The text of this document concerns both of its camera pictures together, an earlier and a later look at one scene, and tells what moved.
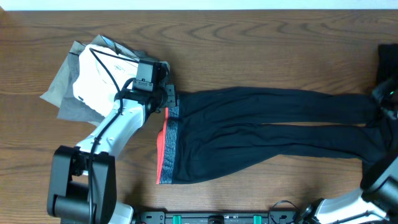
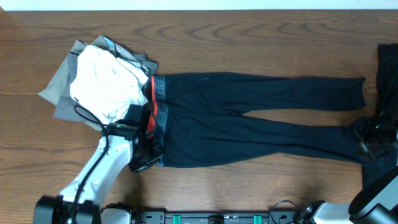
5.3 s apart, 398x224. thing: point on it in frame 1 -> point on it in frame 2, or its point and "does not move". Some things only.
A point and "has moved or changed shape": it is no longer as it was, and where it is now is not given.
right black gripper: x=379 y=93 -> x=359 y=127
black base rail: x=275 y=217 does not move
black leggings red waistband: x=199 y=134 has moved or changed shape
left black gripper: x=171 y=96 -> x=152 y=152
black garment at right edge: x=387 y=62 does not move
